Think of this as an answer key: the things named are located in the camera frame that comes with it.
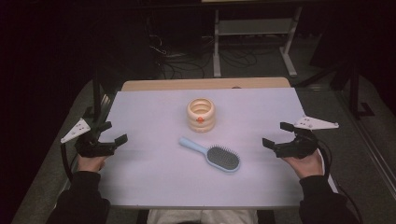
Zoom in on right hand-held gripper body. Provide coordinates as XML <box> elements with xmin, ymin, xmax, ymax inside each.
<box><xmin>275</xmin><ymin>115</ymin><xmax>340</xmax><ymax>160</ymax></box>

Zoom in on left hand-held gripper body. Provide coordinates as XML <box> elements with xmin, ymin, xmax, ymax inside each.
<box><xmin>60</xmin><ymin>118</ymin><xmax>117</xmax><ymax>158</ymax></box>

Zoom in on light blue hairbrush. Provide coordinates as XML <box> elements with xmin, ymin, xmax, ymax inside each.
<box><xmin>177</xmin><ymin>135</ymin><xmax>242</xmax><ymax>174</ymax></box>

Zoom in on cream ribbed cup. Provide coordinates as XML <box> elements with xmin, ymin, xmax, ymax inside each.
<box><xmin>186</xmin><ymin>97</ymin><xmax>217</xmax><ymax>133</ymax></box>

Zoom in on person's left hand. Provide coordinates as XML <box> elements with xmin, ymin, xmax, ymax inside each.
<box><xmin>76</xmin><ymin>153</ymin><xmax>109</xmax><ymax>174</ymax></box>

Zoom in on person's right hand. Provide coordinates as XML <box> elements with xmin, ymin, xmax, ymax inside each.
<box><xmin>281</xmin><ymin>148</ymin><xmax>325</xmax><ymax>180</ymax></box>

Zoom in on black stand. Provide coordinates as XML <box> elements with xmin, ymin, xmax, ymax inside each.
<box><xmin>81</xmin><ymin>69</ymin><xmax>114</xmax><ymax>126</ymax></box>
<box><xmin>295</xmin><ymin>59</ymin><xmax>376</xmax><ymax>121</ymax></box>

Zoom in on white table mat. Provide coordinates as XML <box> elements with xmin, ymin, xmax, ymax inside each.
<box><xmin>97</xmin><ymin>87</ymin><xmax>339</xmax><ymax>209</ymax></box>

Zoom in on wooden table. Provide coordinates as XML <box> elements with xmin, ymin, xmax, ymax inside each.
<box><xmin>120</xmin><ymin>77</ymin><xmax>292</xmax><ymax>92</ymax></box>

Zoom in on grey metal stand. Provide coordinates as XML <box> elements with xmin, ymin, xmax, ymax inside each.
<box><xmin>213</xmin><ymin>6</ymin><xmax>304</xmax><ymax>78</ymax></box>

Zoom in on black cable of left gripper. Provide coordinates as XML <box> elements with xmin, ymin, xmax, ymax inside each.
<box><xmin>60</xmin><ymin>142</ymin><xmax>79</xmax><ymax>183</ymax></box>

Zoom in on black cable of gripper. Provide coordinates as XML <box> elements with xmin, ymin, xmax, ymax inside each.
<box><xmin>60</xmin><ymin>142</ymin><xmax>79</xmax><ymax>183</ymax></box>
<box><xmin>317</xmin><ymin>139</ymin><xmax>364</xmax><ymax>224</ymax></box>

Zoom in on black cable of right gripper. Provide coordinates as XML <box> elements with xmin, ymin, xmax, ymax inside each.
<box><xmin>317</xmin><ymin>139</ymin><xmax>364</xmax><ymax>224</ymax></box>

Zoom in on black floor cables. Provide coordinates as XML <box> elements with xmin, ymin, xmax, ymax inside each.
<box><xmin>148</xmin><ymin>32</ymin><xmax>261</xmax><ymax>79</ymax></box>

